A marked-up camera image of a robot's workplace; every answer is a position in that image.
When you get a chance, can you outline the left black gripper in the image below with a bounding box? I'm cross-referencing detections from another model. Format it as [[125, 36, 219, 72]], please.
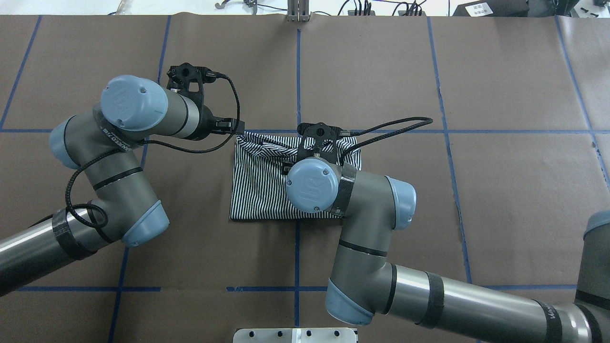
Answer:
[[166, 63, 245, 140]]

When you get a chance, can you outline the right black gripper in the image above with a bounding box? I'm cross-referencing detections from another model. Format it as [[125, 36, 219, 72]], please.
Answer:
[[296, 123, 352, 165]]

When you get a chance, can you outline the navy white striped polo shirt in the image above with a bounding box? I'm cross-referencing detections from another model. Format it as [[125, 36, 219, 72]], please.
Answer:
[[230, 132, 362, 220]]

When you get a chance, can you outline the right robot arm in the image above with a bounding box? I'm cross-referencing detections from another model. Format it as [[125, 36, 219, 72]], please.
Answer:
[[282, 123, 610, 343]]

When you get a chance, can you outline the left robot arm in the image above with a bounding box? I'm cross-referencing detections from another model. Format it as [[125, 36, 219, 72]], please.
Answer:
[[0, 63, 244, 295]]

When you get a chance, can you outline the brown paper table cover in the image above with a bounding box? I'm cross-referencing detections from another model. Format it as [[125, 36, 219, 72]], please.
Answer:
[[1, 13, 609, 343]]

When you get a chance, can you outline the black box with label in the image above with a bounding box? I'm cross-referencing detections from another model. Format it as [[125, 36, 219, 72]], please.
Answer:
[[451, 0, 529, 17]]

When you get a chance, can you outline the aluminium frame post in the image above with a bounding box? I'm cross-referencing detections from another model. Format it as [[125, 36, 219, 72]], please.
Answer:
[[287, 0, 311, 22]]

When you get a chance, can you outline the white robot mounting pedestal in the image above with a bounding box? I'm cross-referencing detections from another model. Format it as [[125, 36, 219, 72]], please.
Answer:
[[233, 327, 359, 343]]

